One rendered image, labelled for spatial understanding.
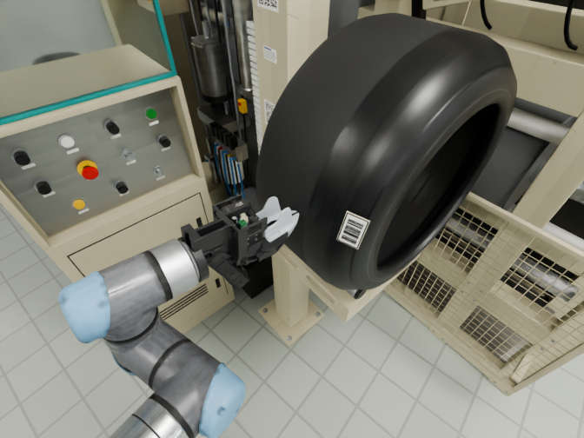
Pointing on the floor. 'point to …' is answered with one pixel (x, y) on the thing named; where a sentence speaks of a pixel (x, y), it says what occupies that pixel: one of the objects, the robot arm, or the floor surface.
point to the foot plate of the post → (294, 325)
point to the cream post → (268, 27)
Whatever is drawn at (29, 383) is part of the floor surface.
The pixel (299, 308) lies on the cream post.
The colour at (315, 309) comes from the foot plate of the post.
